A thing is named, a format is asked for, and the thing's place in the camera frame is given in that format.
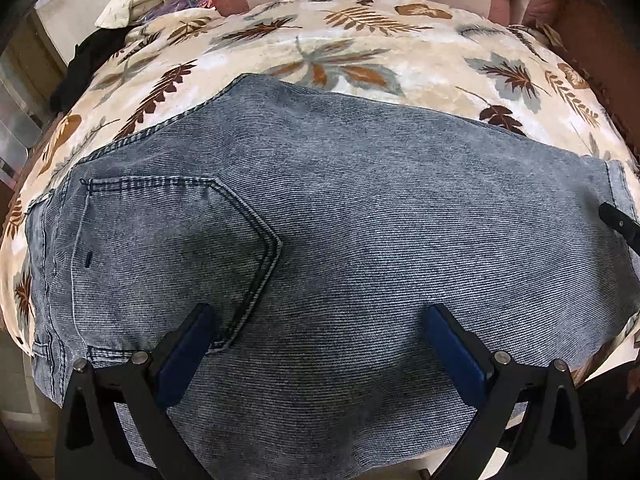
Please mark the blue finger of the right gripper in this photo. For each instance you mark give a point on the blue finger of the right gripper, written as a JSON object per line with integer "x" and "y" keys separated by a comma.
{"x": 622, "y": 224}

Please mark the purple patterned item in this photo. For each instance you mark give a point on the purple patterned item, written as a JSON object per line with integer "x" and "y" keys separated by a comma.
{"x": 177, "y": 6}

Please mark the leaf-print beige blanket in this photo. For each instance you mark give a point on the leaf-print beige blanket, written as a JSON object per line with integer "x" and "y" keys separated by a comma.
{"x": 413, "y": 52}

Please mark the brown sofa backrest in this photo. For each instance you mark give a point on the brown sofa backrest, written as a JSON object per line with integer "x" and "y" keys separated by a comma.
{"x": 586, "y": 34}

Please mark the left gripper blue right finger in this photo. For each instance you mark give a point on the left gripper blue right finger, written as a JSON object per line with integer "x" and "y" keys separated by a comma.
{"x": 530, "y": 412}

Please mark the black cloth on sofa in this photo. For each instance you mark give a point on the black cloth on sofa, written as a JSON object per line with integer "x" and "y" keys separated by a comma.
{"x": 89, "y": 56}

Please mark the grey acid-wash denim shorts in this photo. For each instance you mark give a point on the grey acid-wash denim shorts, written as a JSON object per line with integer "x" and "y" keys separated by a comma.
{"x": 318, "y": 226}

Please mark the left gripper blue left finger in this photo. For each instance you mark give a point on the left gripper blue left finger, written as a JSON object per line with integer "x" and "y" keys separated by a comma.
{"x": 114, "y": 423}

